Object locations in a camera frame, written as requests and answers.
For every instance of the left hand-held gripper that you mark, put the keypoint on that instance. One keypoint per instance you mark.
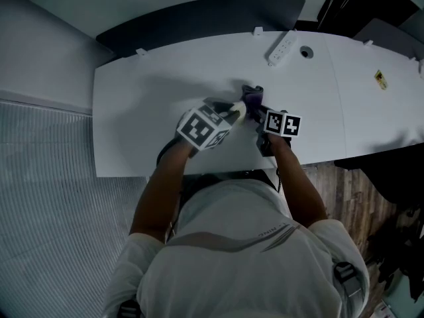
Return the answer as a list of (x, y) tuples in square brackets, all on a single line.
[(202, 129)]

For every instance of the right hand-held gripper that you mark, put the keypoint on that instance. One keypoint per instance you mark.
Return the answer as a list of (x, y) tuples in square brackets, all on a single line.
[(281, 124)]

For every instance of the white cylindrical cup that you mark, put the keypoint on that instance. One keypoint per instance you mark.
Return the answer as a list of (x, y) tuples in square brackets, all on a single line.
[(240, 109)]

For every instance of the grey purple cloth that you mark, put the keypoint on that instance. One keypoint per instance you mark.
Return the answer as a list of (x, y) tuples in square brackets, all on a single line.
[(252, 96)]

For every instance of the person's left forearm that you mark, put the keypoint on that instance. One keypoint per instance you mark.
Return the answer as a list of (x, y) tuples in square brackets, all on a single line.
[(159, 197)]

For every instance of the person's right forearm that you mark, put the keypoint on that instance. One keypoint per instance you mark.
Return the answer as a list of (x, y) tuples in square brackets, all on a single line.
[(298, 184)]

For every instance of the white power strip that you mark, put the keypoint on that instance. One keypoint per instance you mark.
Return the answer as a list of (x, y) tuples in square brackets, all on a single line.
[(282, 48)]

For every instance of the long dark desk partition panel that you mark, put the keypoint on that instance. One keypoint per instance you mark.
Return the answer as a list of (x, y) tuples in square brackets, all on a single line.
[(198, 22)]

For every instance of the small yellow sticker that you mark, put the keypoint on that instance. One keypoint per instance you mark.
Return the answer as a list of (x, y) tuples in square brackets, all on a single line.
[(381, 79)]

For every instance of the person's white shirt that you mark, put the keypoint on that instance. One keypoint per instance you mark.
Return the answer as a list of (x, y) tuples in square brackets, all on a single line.
[(238, 260)]

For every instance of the short dark desk partition panel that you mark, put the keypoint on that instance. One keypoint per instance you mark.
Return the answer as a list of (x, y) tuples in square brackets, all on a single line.
[(387, 36)]

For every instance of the black cabinet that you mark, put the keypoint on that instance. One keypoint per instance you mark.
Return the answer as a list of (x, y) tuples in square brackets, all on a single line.
[(361, 2)]

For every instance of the white printed papers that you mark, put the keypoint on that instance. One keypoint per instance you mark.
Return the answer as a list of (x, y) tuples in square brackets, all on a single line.
[(382, 310)]

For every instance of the white partition bracket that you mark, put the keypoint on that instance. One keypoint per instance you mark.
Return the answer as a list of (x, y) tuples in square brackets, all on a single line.
[(141, 52), (258, 31), (368, 42)]

